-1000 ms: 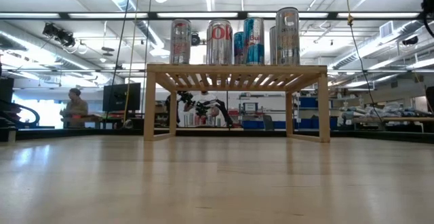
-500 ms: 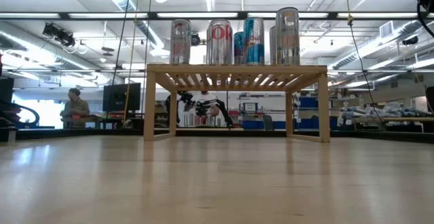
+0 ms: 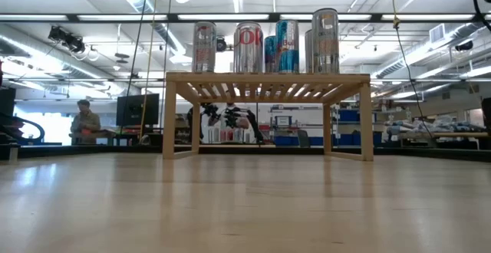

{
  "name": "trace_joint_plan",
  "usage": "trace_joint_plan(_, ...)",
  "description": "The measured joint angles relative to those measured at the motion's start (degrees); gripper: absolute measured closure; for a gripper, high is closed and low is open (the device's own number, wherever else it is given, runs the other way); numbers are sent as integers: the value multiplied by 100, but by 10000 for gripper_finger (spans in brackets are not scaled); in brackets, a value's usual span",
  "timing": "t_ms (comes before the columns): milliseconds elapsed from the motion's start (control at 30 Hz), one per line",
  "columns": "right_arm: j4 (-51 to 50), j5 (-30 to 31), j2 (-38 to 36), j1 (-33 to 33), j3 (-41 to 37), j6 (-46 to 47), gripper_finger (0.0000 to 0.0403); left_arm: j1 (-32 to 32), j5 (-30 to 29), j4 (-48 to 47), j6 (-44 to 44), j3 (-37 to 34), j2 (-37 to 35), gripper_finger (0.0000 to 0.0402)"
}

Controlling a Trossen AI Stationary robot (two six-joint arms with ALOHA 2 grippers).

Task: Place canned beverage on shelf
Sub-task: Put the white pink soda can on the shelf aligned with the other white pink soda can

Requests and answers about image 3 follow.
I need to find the silver Diet Coke can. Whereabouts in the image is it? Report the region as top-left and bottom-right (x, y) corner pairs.
(232, 21), (265, 74)

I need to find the blue silver Red Bull can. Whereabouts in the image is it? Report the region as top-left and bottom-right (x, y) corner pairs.
(263, 34), (278, 74)
(275, 18), (301, 74)

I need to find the Celsius Peach Vibe can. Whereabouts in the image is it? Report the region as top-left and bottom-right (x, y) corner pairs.
(192, 21), (218, 74)

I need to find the Celsius Tropical Vibe can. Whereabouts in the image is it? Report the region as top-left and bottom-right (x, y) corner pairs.
(311, 8), (341, 74)
(304, 28), (314, 74)

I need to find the slatted wooden shelf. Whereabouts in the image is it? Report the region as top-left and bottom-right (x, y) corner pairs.
(162, 71), (375, 162)

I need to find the person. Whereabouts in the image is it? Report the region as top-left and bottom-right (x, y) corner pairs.
(70, 99), (103, 146)
(187, 102), (265, 145)

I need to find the black computer monitor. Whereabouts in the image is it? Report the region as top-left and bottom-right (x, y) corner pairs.
(116, 93), (160, 127)

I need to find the cluttered wooden workbench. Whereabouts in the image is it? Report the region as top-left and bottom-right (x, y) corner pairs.
(383, 113), (491, 150)

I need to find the black curved tube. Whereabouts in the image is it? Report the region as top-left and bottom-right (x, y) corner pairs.
(0, 110), (46, 146)

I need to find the white ceiling vent box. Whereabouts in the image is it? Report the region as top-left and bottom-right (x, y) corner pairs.
(428, 22), (447, 44)

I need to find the black ceiling projector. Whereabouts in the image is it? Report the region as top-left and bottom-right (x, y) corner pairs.
(454, 40), (475, 52)

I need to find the black box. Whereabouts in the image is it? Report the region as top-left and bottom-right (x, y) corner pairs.
(0, 87), (17, 120)

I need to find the black aluminium rig frame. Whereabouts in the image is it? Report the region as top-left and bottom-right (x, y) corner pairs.
(0, 12), (491, 160)

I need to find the yellow black hanging cable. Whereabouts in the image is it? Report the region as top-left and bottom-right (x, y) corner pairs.
(389, 0), (437, 141)

